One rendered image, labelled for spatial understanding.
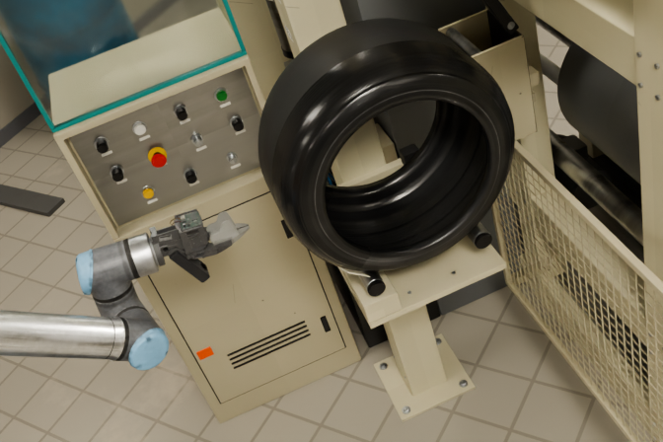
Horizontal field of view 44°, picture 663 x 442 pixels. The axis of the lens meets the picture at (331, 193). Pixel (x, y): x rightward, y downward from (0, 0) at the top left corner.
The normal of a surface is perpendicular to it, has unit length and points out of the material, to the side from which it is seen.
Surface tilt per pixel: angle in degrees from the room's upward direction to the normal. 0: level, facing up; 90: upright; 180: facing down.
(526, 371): 0
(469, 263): 0
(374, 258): 98
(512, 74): 90
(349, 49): 4
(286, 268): 90
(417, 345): 90
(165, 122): 90
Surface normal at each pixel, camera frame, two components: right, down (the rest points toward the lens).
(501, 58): 0.31, 0.52
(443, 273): -0.26, -0.76
